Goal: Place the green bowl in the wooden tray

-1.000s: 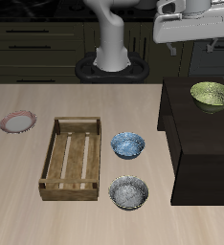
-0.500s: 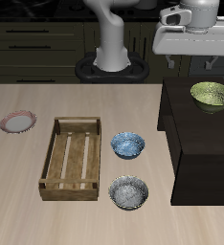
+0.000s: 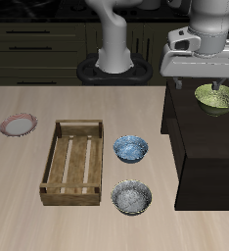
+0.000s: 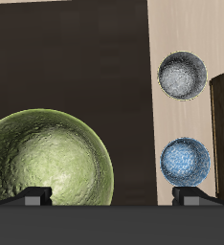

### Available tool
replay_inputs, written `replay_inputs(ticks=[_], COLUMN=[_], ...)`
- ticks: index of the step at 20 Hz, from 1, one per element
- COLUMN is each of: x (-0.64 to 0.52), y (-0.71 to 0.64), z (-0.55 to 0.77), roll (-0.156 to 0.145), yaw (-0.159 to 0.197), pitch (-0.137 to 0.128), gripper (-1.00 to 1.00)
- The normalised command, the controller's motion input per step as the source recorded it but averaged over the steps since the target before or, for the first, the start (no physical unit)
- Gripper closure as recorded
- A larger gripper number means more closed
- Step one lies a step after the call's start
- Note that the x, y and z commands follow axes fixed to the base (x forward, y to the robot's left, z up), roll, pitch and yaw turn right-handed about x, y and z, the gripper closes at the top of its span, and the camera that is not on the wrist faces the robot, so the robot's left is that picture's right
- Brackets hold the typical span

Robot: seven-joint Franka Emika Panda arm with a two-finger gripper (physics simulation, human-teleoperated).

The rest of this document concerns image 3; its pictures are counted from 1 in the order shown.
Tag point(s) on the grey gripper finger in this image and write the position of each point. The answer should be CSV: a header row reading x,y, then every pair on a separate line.
x,y
178,83
217,84

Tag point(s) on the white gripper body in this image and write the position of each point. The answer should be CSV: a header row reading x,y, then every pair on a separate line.
x,y
198,65

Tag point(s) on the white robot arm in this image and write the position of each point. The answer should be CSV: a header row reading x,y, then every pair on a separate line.
x,y
114,39

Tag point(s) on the green bowl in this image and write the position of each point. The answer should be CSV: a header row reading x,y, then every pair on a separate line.
x,y
216,99

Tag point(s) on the blue bowl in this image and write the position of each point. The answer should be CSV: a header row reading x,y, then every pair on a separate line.
x,y
130,148

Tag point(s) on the grey bowl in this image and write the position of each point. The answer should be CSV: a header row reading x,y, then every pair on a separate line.
x,y
131,197

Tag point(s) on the wooden slat tray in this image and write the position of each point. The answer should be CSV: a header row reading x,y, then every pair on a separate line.
x,y
74,163

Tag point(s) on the dark wooden cabinet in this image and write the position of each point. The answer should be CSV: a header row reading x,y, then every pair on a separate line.
x,y
204,153

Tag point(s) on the dark kitchen cupboards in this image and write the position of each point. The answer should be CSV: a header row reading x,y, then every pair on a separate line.
x,y
38,49

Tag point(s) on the white plate with red rim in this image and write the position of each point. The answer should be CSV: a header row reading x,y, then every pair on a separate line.
x,y
18,124

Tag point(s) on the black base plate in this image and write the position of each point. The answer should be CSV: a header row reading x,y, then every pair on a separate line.
x,y
87,73

